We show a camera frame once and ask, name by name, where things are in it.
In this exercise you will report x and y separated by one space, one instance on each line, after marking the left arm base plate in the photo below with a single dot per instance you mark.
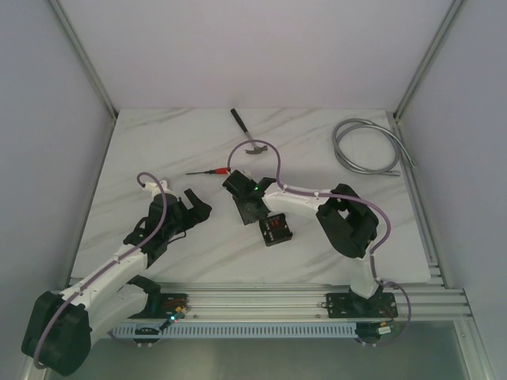
170 305

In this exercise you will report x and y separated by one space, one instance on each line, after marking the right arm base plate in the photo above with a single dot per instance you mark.
350 305

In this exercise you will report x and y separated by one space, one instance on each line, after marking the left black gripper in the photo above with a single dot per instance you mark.
186 214

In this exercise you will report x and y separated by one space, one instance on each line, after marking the slotted grey cable duct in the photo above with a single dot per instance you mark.
240 330

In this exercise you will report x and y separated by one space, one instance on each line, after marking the aluminium front rail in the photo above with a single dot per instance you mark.
303 302

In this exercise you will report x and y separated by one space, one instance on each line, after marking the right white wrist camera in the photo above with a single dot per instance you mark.
247 173

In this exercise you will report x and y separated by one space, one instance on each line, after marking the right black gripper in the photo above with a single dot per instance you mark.
248 218

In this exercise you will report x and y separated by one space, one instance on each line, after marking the black fuse box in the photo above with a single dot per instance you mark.
275 230

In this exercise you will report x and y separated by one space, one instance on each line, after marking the red handled screwdriver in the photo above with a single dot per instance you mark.
218 171

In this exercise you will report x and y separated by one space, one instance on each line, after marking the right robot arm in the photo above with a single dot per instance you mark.
348 223

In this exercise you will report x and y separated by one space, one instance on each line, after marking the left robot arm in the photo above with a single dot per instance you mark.
65 325

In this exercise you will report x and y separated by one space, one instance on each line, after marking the claw hammer black handle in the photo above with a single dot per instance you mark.
256 149

